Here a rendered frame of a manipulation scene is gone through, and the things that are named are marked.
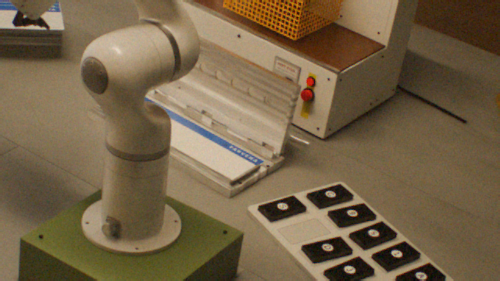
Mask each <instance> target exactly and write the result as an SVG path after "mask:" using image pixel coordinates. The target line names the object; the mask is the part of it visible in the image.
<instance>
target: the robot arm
mask: <svg viewBox="0 0 500 281"><path fill-rule="evenodd" d="M9 1H10V3H11V4H12V5H13V6H15V7H16V8H17V9H18V11H17V13H16V16H15V18H13V20H12V24H14V27H29V26H32V24H33V26H34V27H36V26H39V27H40V28H42V27H44V28H45V29H48V30H49V29H50V26H49V25H48V23H46V22H45V20H44V19H43V18H41V16H42V15H43V14H45V12H46V11H48V10H49V9H50V8H51V7H52V6H53V5H54V4H55V3H56V2H57V0H9ZM132 1H133V3H134V4H135V6H136V9H137V11H138V15H139V21H138V22H136V23H135V24H133V25H130V26H128V27H123V28H120V29H118V30H114V31H111V32H108V33H107V34H103V36H101V37H99V38H97V39H95V40H94V41H92V42H91V43H90V44H89V45H88V47H87V48H86V50H85V52H84V54H83V57H82V60H81V64H80V69H79V72H80V78H81V81H82V84H83V86H84V88H85V89H86V91H87V92H88V93H89V95H90V96H92V97H93V99H95V100H96V101H97V103H98V104H99V105H100V108H101V110H102V111H103V112H104V114H105V121H106V130H105V159H104V174H103V190H102V199H101V200H99V201H98V202H96V203H94V204H93V205H91V206H89V207H88V208H87V210H86V211H85V213H84V215H83V219H82V228H83V231H84V235H85V236H86V237H87V239H88V240H89V241H90V242H91V243H93V244H94V245H96V246H98V248H100V249H102V250H104V251H108V252H111V253H114V254H121V255H130V256H142V255H148V254H155V253H158V252H160V251H164V250H166V249H167V248H168V247H170V246H171V245H172V244H174V243H176V242H177V240H178V238H179V236H180V230H181V221H180V218H179V216H178V214H177V213H176V211H175V210H174V209H173V208H171V207H170V206H169V205H166V187H167V177H168V168H169V159H170V142H171V122H170V117H169V115H168V113H167V112H166V110H165V109H164V108H162V107H161V105H157V104H156V103H153V102H150V101H145V96H146V95H147V93H148V92H149V91H153V90H155V89H157V88H159V87H163V86H166V85H167V84H171V83H173V82H174V81H176V80H179V79H180V78H182V77H183V76H187V75H188V74H189V73H190V72H191V70H192V69H193V68H194V66H196V64H197V62H198V58H199V54H200V41H199V37H198V31H197V29H196V27H195V25H194V24H193V21H192V19H191V17H190V16H189V14H188V12H187V10H186V8H185V7H184V5H183V4H182V3H181V1H180V0H132ZM23 16H26V17H24V18H23Z"/></svg>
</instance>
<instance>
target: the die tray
mask: <svg viewBox="0 0 500 281"><path fill-rule="evenodd" d="M337 184H341V185H343V186H344V187H345V188H346V189H347V190H349V191H350V192H351V193H352V194H353V195H354V197H353V199H351V200H348V201H345V202H343V203H340V204H337V205H332V206H330V207H326V208H321V209H318V208H317V207H316V206H315V205H314V204H312V203H311V202H310V200H309V199H308V198H307V197H306V195H307V193H311V192H314V191H317V190H320V189H322V188H326V187H330V186H333V185H337ZM292 195H294V196H296V198H297V199H299V200H300V202H301V203H303V204H304V205H305V206H306V207H307V209H306V211H305V212H300V213H298V214H297V215H293V216H290V217H287V218H284V219H279V220H276V221H273V222H270V221H269V220H268V219H267V218H265V217H264V216H263V215H262V213H261V212H260V211H259V210H258V207H259V205H264V204H267V203H270V201H275V200H278V199H281V198H284V197H279V198H276V199H273V200H269V201H264V202H263V203H260V204H257V205H251V206H249V207H248V210H247V212H248V214H249V215H250V216H251V217H252V218H253V220H255V221H256V222H257V223H258V224H259V226H260V227H261V228H262V229H263V230H264V231H265V232H267V233H268V234H269V235H270V236H271V238H272V239H273V240H274V241H275V242H276V243H277V244H279V245H280V246H281V247H282V248H283V250H284V251H285V252H286V253H287V255H288V256H290V257H291V258H292V259H293V261H294V262H295V263H296V264H297V265H298V266H299V267H301V268H302V269H303V270H304V271H305V273H306V274H307V275H308V276H309V277H310V278H311V279H313V280H314V281H330V280H329V279H328V278H327V277H326V276H325V275H323V273H324V270H325V269H328V268H330V267H332V266H335V265H339V264H341V263H343V262H345V261H349V260H351V258H354V257H356V256H360V257H361V258H362V259H363V260H364V261H365V262H366V263H367V264H370V265H371V266H372V267H373V268H375V271H374V274H372V275H371V276H367V277H365V278H362V279H360V280H356V281H395V277H396V276H397V275H400V274H402V273H405V272H408V271H410V270H412V269H414V268H416V267H419V266H421V265H425V264H427V263H429V262H430V263H431V264H432V265H433V266H434V267H436V268H437V269H438V270H439V271H440V272H442V273H443V274H444V275H445V276H446V279H445V281H454V280H453V279H452V278H451V277H450V276H449V275H448V274H447V273H446V272H443V271H442V270H441V268H440V267H439V266H438V265H436V264H434V263H433V262H432V261H431V260H430V259H429V258H428V257H427V256H426V255H425V254H424V253H423V252H421V251H420V250H419V249H418V248H417V247H416V245H415V244H412V243H411V242H410V241H409V240H408V239H407V238H405V237H404V236H403V235H402V234H401V233H400V232H399V231H397V230H396V228H394V227H393V226H392V225H390V223H389V222H388V221H387V220H386V219H385V218H383V217H382V216H380V215H379V214H378V213H377V211H375V210H374V209H373V208H372V207H371V206H369V205H368V204H367V203H366V202H365V201H364V200H363V199H362V198H361V197H360V196H358V195H357V194H356V193H355V192H354V191H352V189H351V188H350V187H349V186H347V185H346V184H344V183H342V182H337V183H332V184H328V185H326V186H321V187H317V188H313V189H309V190H307V191H304V192H300V193H297V194H292ZM292 195H288V196H285V197H290V196H292ZM362 203H364V204H365V205H366V206H367V207H368V208H370V209H371V210H372V211H373V213H374V214H375V215H376V216H377V217H376V219H374V220H371V221H367V222H361V223H356V224H353V226H346V227H343V228H339V227H338V226H337V224H336V223H334V222H333V221H332V220H331V219H330V218H329V217H328V216H327V213H328V211H330V210H334V209H338V208H344V207H348V206H352V205H359V204H362ZM380 221H384V222H385V223H386V225H387V226H389V227H390V228H391V229H393V230H394V231H395V232H397V233H398V234H397V237H396V238H394V239H393V240H388V241H386V242H383V243H382V244H378V245H375V246H372V247H371V248H368V249H366V250H363V249H362V248H360V246H359V245H357V244H356V243H354V242H353V241H352V240H351V239H350V238H349V234H350V233H351V232H353V231H356V230H358V229H362V228H365V227H367V226H372V225H374V223H376V222H380ZM339 236H341V238H342V239H343V240H344V241H345V242H346V243H348V244H349V245H350V247H351V249H352V250H353V252H352V254H350V255H345V256H342V257H339V258H332V259H329V261H322V262H318V263H315V264H313V263H312V262H311V261H310V260H309V258H308V257H307V256H306V255H305V254H304V252H303V251H302V245H303V244H310V243H314V242H317V241H321V240H328V239H331V238H335V237H339ZM402 241H406V242H407V243H409V244H410V245H411V246H412V247H413V248H415V249H416V250H418V252H420V253H421V255H420V258H419V259H416V260H415V261H411V262H409V263H406V264H404V265H400V266H399V267H397V268H394V269H393V270H391V269H390V271H388V272H386V271H385V269H384V268H383V267H381V266H380V265H378V264H377V263H376V262H375V261H374V260H373V259H372V258H371V257H372V254H373V253H376V252H378V251H382V250H383V249H386V248H388V247H390V246H392V245H395V244H398V243H400V242H402Z"/></svg>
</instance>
